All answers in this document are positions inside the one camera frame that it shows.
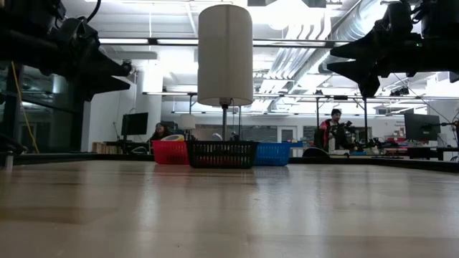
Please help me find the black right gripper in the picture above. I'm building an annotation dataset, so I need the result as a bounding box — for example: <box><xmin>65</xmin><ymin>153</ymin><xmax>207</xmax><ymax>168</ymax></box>
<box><xmin>326</xmin><ymin>0</ymin><xmax>424</xmax><ymax>84</ymax></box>

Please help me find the small white background lamp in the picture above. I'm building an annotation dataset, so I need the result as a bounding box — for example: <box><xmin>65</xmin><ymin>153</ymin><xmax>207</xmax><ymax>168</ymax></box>
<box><xmin>178</xmin><ymin>113</ymin><xmax>197</xmax><ymax>140</ymax></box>

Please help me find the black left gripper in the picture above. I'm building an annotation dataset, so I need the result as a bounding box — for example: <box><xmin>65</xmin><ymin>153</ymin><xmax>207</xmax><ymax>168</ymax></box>
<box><xmin>53</xmin><ymin>16</ymin><xmax>132</xmax><ymax>97</ymax></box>

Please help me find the black overhead crossbar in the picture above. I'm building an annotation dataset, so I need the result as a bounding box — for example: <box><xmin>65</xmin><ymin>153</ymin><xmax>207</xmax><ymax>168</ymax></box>
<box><xmin>98</xmin><ymin>37</ymin><xmax>351</xmax><ymax>49</ymax></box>

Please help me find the white cylindrical tube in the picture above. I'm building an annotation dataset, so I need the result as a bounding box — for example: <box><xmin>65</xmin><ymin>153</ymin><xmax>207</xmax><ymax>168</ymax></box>
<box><xmin>197</xmin><ymin>4</ymin><xmax>255</xmax><ymax>143</ymax></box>

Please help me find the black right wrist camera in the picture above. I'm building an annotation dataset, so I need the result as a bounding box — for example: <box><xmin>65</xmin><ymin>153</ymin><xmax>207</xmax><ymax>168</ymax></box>
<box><xmin>358</xmin><ymin>73</ymin><xmax>382</xmax><ymax>98</ymax></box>

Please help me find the black computer monitor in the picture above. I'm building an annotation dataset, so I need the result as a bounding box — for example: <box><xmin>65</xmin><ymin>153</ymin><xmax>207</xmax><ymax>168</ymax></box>
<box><xmin>404</xmin><ymin>113</ymin><xmax>442</xmax><ymax>141</ymax></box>
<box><xmin>120</xmin><ymin>112</ymin><xmax>149</xmax><ymax>137</ymax></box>

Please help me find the red plastic basket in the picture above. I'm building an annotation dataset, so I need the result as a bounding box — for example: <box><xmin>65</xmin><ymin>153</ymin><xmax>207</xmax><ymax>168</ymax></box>
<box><xmin>151</xmin><ymin>140</ymin><xmax>190</xmax><ymax>166</ymax></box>

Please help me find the yellow extension cable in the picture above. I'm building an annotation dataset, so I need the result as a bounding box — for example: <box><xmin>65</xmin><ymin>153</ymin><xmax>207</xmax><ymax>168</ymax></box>
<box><xmin>10</xmin><ymin>60</ymin><xmax>39</xmax><ymax>155</ymax></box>

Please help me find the person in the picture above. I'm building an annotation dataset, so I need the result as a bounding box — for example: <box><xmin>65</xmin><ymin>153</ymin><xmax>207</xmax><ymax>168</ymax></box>
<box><xmin>315</xmin><ymin>108</ymin><xmax>351</xmax><ymax>153</ymax></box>
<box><xmin>148</xmin><ymin>121</ymin><xmax>173</xmax><ymax>143</ymax></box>

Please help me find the blue plastic basket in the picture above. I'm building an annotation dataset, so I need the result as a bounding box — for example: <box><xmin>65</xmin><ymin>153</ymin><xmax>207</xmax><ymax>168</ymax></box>
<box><xmin>253</xmin><ymin>142</ymin><xmax>292</xmax><ymax>167</ymax></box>

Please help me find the black plastic basket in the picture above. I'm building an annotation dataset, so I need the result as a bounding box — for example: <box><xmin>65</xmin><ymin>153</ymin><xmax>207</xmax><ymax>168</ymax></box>
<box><xmin>185</xmin><ymin>140</ymin><xmax>260</xmax><ymax>169</ymax></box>

